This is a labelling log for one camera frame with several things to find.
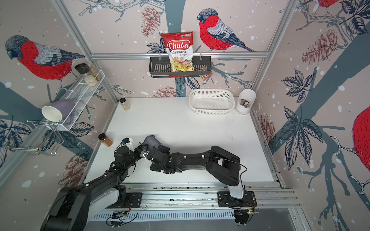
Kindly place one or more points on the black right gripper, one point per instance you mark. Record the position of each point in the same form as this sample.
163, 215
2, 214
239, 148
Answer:
163, 150

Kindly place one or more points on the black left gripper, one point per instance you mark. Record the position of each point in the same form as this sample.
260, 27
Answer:
138, 150

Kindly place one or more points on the grey plaid pillowcase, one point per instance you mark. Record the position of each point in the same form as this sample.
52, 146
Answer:
151, 143

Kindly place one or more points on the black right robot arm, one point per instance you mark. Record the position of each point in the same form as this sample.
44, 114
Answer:
220, 163

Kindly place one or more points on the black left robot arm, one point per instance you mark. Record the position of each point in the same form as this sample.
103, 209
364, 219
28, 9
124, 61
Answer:
75, 207

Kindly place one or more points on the small jar orange spice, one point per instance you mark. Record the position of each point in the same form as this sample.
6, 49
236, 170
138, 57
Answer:
105, 139

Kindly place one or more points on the small jar pale contents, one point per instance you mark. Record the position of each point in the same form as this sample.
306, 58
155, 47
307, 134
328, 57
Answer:
124, 103

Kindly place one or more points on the white plastic basket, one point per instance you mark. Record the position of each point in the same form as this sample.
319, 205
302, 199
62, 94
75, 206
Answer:
211, 101

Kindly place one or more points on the glass spice jar on shelf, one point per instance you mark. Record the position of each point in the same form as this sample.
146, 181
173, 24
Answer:
93, 69

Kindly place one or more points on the purple white cup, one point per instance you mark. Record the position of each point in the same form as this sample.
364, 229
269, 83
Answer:
58, 111

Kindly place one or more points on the white round container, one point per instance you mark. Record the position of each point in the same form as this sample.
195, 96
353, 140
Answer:
245, 101

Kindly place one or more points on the black lid jar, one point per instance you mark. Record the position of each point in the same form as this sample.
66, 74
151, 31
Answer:
83, 69

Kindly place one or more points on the red Chuba chips bag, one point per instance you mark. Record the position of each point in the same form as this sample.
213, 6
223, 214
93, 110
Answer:
179, 47

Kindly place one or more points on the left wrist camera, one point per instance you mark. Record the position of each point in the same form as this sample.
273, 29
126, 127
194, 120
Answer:
128, 142

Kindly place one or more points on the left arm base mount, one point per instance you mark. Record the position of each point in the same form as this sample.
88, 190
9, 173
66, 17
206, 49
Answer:
127, 200

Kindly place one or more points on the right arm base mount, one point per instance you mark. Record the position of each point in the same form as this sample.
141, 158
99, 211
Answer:
226, 200

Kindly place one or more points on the black wire wall basket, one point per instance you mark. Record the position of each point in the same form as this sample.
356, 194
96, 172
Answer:
161, 67

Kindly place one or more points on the white wire wall shelf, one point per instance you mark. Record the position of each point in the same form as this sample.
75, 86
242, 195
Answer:
80, 94

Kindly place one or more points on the wire cup holder rack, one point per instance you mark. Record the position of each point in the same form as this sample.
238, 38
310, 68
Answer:
36, 137

